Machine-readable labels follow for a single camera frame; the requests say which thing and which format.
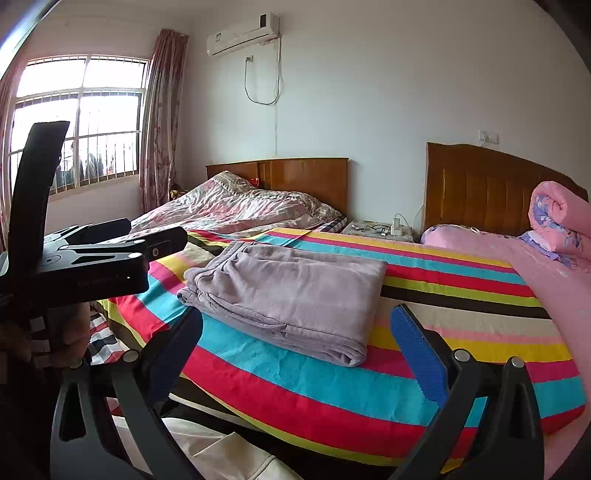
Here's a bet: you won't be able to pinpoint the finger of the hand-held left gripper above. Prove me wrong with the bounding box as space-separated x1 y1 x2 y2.
44 218 188 261
9 121 70 273

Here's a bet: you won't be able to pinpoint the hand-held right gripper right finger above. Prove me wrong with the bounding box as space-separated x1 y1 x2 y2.
388 304 546 480

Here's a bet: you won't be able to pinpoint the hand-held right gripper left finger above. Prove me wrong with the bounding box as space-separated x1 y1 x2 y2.
48 307 204 480

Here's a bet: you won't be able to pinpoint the lilac pants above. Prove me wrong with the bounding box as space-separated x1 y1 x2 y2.
177 241 389 367

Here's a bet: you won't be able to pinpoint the person's left hand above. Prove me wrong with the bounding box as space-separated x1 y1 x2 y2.
55 304 92 367

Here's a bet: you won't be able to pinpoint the reddish floral curtain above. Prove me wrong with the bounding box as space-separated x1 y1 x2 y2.
0 60 28 254
140 28 189 214

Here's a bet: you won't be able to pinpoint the pink patterned quilt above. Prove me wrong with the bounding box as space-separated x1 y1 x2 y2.
130 171 342 236

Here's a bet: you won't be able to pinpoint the barred window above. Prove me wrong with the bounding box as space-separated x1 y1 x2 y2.
9 55 152 197

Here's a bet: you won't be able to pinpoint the striped blanket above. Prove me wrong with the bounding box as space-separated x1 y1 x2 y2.
85 227 587 467

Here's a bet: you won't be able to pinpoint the person's cream clothing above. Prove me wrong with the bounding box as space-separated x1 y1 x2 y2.
113 406 289 480

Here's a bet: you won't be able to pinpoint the nightstand with floral cloth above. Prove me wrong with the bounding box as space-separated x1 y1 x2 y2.
339 219 416 243

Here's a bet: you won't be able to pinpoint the low wooden headboard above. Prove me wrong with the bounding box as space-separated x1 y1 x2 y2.
205 157 350 215

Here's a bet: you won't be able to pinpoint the rolled pink floral quilt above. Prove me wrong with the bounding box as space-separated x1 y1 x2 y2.
529 181 591 268

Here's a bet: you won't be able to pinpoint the white air conditioner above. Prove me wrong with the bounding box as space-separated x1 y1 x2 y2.
206 12 281 57

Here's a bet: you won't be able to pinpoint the air conditioner cable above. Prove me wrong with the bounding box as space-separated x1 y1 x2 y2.
244 54 281 106

